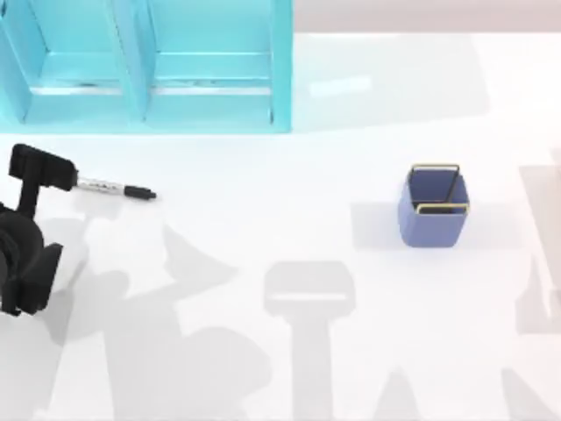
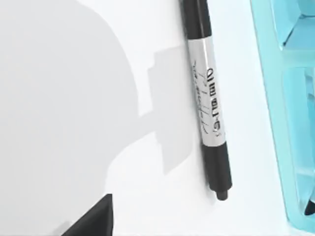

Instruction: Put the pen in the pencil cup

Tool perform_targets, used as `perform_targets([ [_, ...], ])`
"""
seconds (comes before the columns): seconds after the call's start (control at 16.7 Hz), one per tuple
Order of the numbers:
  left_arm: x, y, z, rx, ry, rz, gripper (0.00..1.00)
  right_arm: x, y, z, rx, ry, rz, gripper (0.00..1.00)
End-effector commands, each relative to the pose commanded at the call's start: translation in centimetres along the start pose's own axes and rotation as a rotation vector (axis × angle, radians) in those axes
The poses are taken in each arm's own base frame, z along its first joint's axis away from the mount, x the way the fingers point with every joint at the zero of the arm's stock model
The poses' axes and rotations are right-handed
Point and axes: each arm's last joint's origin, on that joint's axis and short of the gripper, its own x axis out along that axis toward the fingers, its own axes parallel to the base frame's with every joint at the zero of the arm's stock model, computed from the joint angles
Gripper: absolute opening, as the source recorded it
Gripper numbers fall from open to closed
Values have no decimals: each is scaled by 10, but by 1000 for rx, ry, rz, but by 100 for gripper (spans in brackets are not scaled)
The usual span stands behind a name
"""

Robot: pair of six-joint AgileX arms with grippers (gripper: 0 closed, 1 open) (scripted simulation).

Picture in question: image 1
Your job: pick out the light blue upright rack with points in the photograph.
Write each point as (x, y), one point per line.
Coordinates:
(210, 66)

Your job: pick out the black and white marker pen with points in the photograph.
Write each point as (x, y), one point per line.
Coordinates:
(131, 191)

